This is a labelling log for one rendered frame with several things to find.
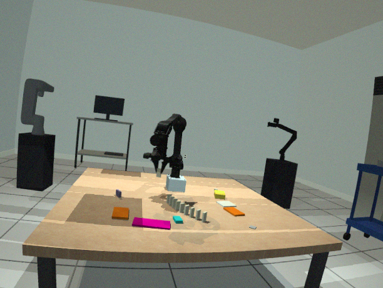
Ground yellow rectangular block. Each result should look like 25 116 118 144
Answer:
214 190 225 199

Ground pale white flat tile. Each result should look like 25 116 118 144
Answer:
216 201 236 207

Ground teal flat block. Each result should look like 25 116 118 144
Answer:
173 216 183 224

